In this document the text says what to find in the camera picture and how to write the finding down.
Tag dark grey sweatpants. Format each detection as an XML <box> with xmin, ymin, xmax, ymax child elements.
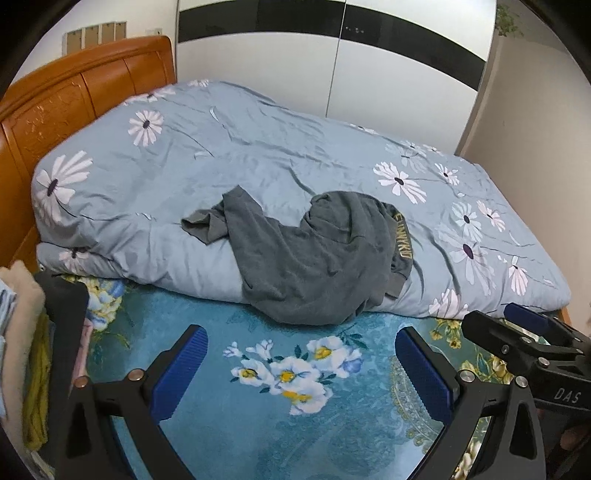
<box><xmin>181</xmin><ymin>186</ymin><xmax>414</xmax><ymax>326</ymax></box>

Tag stack of folded clothes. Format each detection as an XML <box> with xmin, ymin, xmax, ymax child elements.
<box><xmin>1</xmin><ymin>260</ymin><xmax>93</xmax><ymax>466</ymax></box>

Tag teal floral bed blanket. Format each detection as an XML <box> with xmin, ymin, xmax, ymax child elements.
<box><xmin>75</xmin><ymin>278</ymin><xmax>512</xmax><ymax>479</ymax></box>

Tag light blue floral duvet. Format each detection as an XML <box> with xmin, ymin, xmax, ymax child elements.
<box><xmin>31</xmin><ymin>81</ymin><xmax>571</xmax><ymax>319</ymax></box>

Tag white black wardrobe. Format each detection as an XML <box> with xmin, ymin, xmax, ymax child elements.
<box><xmin>176</xmin><ymin>1</ymin><xmax>496</xmax><ymax>153</ymax></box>

